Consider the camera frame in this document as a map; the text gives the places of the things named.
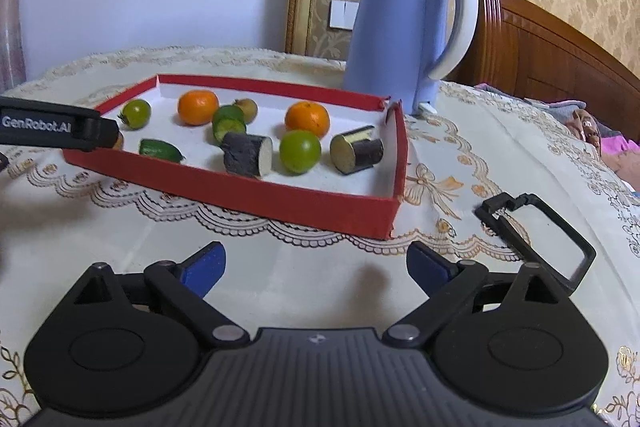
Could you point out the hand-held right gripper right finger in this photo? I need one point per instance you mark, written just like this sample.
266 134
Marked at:
430 267

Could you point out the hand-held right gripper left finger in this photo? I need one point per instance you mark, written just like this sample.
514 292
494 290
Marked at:
202 269

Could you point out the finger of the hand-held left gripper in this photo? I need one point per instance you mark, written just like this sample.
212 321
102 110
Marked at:
109 134

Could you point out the small green tomato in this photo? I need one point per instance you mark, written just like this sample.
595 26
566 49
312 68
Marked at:
136 114

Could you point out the green cucumber end piece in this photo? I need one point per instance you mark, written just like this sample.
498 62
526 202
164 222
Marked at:
161 151

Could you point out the orange mandarin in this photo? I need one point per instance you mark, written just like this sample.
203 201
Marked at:
307 119
198 108

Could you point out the green cucumber chunk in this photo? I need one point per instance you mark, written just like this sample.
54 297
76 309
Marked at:
229 124

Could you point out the red cardboard tray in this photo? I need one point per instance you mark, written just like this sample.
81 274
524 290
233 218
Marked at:
320 212

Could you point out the partly peeled dark sugarcane chunk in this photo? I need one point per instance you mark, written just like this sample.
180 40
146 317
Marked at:
357 152

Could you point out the small brownish-yellow fruit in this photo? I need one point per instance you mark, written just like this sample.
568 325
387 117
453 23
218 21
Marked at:
248 109

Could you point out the round green citrus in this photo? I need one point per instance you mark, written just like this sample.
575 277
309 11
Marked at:
300 152

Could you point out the black rectangular buckle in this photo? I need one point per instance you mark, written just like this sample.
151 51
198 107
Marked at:
492 207

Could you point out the cream embroidered tablecloth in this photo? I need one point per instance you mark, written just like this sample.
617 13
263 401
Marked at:
300 267

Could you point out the pink patterned curtain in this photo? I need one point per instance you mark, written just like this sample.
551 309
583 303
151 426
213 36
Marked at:
10 7

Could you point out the grey blanket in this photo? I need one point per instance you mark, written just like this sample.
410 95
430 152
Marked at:
555 112

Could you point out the blue electric kettle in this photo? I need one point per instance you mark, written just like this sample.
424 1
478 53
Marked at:
380 32

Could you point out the wooden headboard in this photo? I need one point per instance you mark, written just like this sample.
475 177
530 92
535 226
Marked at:
550 57

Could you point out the white wall switch panel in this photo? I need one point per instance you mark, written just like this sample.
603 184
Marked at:
344 14

